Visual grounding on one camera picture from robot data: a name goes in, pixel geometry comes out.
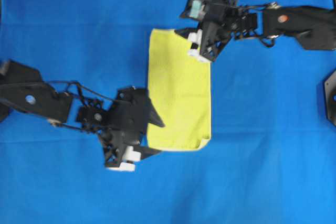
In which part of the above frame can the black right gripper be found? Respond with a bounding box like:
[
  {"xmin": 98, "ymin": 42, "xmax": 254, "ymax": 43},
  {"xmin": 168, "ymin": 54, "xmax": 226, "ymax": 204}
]
[{"xmin": 174, "ymin": 0, "xmax": 258, "ymax": 62}]

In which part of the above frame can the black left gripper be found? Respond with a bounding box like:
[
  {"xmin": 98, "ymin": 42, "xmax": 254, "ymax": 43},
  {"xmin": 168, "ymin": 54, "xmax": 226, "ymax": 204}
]
[{"xmin": 76, "ymin": 87, "xmax": 165, "ymax": 172}]

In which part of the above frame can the yellow-green towel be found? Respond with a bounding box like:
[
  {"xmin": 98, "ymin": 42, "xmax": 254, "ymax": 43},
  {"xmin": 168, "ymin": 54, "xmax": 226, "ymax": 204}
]
[{"xmin": 147, "ymin": 29, "xmax": 212, "ymax": 152}]

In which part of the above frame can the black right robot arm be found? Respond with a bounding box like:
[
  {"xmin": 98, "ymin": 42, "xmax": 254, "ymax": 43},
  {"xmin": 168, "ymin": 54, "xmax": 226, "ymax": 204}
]
[{"xmin": 175, "ymin": 0, "xmax": 335, "ymax": 62}]

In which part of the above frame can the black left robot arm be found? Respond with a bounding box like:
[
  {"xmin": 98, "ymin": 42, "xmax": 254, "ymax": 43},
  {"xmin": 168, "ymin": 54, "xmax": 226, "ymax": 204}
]
[{"xmin": 1, "ymin": 60, "xmax": 165, "ymax": 172}]

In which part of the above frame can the blue table cloth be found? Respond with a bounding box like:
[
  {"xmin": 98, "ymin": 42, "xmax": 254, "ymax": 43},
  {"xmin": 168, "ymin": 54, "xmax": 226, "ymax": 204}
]
[{"xmin": 1, "ymin": 0, "xmax": 335, "ymax": 223}]

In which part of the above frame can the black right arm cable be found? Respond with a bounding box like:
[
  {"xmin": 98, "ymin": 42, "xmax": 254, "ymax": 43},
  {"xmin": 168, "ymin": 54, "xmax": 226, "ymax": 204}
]
[{"xmin": 230, "ymin": 1, "xmax": 283, "ymax": 48}]

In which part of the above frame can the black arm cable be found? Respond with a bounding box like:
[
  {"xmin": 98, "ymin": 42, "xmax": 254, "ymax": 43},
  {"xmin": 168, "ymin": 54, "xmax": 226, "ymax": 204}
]
[
  {"xmin": 230, "ymin": 1, "xmax": 283, "ymax": 48},
  {"xmin": 46, "ymin": 80, "xmax": 116, "ymax": 133}
]

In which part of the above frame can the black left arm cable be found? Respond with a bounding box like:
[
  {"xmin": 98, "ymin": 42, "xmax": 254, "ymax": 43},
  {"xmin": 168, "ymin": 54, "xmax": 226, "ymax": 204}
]
[{"xmin": 46, "ymin": 80, "xmax": 116, "ymax": 133}]

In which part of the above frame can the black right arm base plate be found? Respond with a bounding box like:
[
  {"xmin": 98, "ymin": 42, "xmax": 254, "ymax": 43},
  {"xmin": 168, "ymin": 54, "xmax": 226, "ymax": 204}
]
[{"xmin": 317, "ymin": 69, "xmax": 335, "ymax": 129}]

